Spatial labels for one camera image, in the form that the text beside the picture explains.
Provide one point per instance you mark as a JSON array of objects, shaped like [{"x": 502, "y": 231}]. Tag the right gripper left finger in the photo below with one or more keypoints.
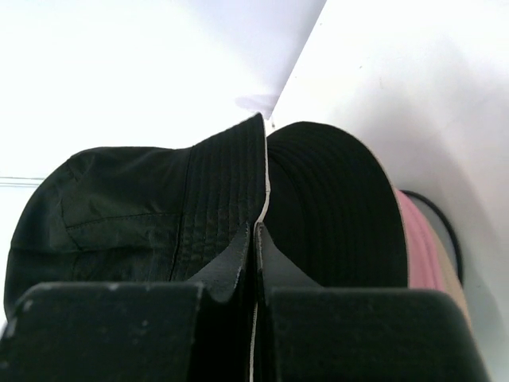
[{"x": 196, "y": 330}]

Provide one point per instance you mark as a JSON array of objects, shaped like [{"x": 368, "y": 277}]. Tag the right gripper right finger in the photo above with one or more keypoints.
[{"x": 306, "y": 332}]

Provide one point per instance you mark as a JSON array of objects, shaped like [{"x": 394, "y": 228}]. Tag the black smiley bucket hat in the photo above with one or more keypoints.
[{"x": 139, "y": 214}]

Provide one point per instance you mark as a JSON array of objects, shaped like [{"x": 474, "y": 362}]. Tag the black wire hat stand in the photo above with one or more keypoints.
[{"x": 459, "y": 263}]

